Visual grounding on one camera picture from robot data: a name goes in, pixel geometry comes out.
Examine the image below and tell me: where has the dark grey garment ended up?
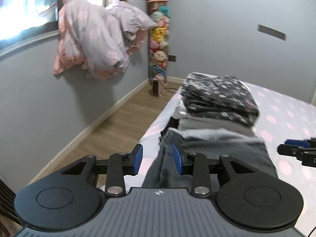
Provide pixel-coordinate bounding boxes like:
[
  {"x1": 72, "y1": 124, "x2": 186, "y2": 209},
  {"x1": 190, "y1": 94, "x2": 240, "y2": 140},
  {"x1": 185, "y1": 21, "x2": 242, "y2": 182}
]
[{"x1": 142, "y1": 128, "x2": 277, "y2": 190}]

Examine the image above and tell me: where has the far folded clothes stack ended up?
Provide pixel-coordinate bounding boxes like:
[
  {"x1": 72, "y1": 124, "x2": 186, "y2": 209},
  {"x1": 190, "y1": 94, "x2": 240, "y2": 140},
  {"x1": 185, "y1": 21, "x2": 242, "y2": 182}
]
[{"x1": 161, "y1": 72, "x2": 260, "y2": 136}]

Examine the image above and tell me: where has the polka dot bed sheet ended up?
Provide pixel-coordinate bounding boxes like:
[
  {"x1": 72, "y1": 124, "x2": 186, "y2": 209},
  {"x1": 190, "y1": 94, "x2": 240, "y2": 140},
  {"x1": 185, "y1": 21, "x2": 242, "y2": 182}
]
[{"x1": 124, "y1": 83, "x2": 315, "y2": 236}]

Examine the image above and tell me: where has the small floor heater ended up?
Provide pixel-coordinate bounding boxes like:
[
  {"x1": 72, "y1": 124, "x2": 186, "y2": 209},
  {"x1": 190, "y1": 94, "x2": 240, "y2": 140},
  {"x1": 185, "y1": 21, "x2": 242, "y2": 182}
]
[{"x1": 151, "y1": 76, "x2": 165, "y2": 97}]

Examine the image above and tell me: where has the pink grey hanging duvet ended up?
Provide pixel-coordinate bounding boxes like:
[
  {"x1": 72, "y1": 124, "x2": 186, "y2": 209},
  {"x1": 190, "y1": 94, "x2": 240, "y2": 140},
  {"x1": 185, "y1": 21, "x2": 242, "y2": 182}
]
[{"x1": 54, "y1": 0, "x2": 157, "y2": 80}]

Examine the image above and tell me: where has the hanging plush toy organizer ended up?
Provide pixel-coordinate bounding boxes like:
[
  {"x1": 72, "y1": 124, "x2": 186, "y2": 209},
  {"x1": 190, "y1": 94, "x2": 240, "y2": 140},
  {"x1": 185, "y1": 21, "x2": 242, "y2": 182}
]
[{"x1": 148, "y1": 0, "x2": 170, "y2": 81}]

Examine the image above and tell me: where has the grey wall switch panel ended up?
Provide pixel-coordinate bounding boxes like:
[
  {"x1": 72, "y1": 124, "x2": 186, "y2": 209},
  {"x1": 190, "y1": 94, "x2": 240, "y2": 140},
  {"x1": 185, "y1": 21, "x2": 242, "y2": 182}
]
[{"x1": 258, "y1": 24, "x2": 287, "y2": 41}]

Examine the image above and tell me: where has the wall power socket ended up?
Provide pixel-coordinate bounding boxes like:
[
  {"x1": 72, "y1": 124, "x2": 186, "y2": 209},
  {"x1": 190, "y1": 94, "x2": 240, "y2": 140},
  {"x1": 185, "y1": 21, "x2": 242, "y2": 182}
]
[{"x1": 168, "y1": 55, "x2": 177, "y2": 62}]

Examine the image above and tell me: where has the window with dark frame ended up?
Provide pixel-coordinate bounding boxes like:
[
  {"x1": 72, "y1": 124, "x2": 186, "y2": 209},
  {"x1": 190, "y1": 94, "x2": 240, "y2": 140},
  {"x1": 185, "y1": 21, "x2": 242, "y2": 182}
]
[{"x1": 1, "y1": 0, "x2": 119, "y2": 53}]

